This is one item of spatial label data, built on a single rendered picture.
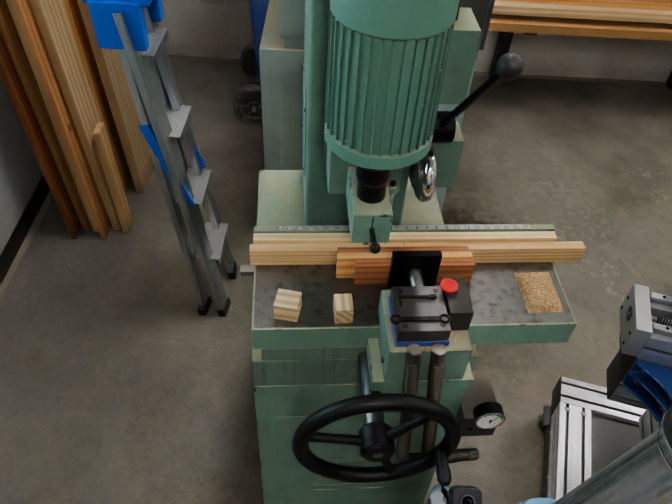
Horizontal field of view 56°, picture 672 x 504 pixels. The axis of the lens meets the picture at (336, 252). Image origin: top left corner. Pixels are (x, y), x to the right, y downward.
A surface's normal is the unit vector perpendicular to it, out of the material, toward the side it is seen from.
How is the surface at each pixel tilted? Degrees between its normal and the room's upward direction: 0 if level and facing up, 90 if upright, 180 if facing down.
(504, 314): 0
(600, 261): 0
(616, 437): 0
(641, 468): 75
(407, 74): 90
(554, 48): 90
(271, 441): 90
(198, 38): 90
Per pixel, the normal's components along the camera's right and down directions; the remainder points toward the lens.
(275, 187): 0.05, -0.69
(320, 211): 0.06, 0.73
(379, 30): -0.26, 0.69
